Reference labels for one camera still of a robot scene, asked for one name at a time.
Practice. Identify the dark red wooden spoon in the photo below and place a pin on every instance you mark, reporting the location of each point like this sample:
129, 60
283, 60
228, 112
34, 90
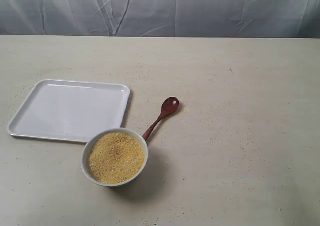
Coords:
169, 106

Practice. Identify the white ceramic bowl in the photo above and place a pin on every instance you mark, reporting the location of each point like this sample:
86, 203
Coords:
88, 147

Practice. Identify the yellow millet grains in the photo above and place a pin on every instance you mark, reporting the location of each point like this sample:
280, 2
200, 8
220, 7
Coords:
115, 158

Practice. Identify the white rectangular tray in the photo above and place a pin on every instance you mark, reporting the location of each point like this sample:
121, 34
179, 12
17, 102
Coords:
71, 111

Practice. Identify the white wrinkled backdrop curtain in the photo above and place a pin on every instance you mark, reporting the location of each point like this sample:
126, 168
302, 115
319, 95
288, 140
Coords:
162, 18

